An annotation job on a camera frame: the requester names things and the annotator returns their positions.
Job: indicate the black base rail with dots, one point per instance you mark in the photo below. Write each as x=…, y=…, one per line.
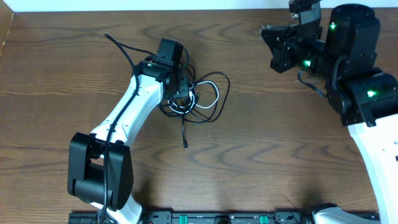
x=166, y=217

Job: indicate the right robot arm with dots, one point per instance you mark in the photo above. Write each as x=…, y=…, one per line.
x=363, y=95

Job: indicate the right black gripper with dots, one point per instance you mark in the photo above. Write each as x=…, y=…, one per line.
x=280, y=53

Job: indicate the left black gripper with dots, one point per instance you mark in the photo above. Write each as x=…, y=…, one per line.
x=185, y=92

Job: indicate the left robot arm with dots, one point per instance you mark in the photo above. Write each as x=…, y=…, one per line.
x=99, y=165

